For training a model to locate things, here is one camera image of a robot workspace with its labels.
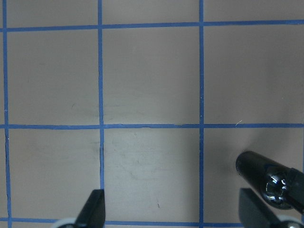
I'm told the dark wine bottle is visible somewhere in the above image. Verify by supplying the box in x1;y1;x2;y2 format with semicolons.
236;151;304;214

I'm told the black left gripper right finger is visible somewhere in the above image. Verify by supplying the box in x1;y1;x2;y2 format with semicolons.
238;188;281;228

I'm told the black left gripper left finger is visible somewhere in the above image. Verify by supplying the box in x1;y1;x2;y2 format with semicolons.
74;189;105;228

